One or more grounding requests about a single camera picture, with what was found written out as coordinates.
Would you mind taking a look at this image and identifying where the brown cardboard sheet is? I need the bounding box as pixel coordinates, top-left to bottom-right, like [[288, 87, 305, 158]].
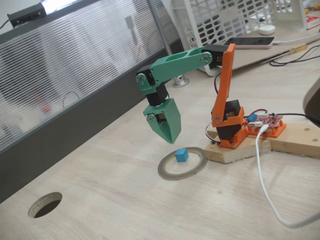
[[231, 24, 320, 70]]

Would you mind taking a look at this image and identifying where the white USB cable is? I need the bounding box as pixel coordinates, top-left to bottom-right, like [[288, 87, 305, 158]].
[[255, 124, 320, 230]]

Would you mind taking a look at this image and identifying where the red controller board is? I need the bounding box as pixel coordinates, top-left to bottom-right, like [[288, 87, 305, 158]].
[[247, 112, 285, 128]]

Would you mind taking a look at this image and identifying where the white perforated plastic basket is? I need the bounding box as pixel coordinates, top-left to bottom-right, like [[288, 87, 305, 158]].
[[171, 0, 308, 77]]

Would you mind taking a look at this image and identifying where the orange controller board mount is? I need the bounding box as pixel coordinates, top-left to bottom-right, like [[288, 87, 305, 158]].
[[246, 119, 287, 139]]

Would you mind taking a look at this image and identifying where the red and white book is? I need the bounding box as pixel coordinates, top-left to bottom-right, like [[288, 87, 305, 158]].
[[306, 15, 320, 31]]

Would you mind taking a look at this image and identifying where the light wooden arm base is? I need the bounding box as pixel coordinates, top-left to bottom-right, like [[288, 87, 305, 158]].
[[204, 121, 320, 165]]

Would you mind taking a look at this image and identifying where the pale pink charging cable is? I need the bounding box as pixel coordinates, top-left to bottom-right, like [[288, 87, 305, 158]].
[[272, 33, 320, 46]]

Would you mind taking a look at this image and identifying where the blue cube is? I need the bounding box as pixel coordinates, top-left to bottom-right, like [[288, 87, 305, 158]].
[[174, 148, 189, 163]]

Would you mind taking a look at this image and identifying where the yellow handled screwdriver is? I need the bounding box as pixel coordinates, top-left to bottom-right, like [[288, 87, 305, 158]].
[[259, 43, 309, 65]]

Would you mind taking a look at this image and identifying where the dark grey rounded object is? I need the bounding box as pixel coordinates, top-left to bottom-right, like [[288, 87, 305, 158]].
[[302, 77, 320, 128]]

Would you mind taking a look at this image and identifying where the silver metal post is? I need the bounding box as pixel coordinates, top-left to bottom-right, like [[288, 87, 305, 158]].
[[147, 0, 190, 89]]

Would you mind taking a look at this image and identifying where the white earbuds case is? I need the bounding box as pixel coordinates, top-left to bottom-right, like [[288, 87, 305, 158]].
[[258, 24, 277, 36]]

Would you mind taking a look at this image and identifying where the black box device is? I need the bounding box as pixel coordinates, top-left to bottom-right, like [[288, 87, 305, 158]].
[[6, 2, 47, 28]]

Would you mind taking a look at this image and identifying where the thin black cable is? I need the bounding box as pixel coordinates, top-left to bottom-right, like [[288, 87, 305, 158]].
[[269, 44, 320, 67]]

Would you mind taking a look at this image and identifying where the frosted glass desk partition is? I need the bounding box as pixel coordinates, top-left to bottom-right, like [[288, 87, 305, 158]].
[[0, 0, 191, 203]]

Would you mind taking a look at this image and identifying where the black power cable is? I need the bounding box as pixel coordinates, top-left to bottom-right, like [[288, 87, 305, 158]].
[[273, 112, 307, 119]]

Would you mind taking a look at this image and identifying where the grey ring of tape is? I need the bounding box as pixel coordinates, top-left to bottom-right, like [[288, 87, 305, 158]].
[[157, 146, 208, 181]]

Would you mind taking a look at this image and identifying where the smartphone with pink case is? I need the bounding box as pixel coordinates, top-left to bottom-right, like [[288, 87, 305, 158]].
[[225, 36, 275, 50]]

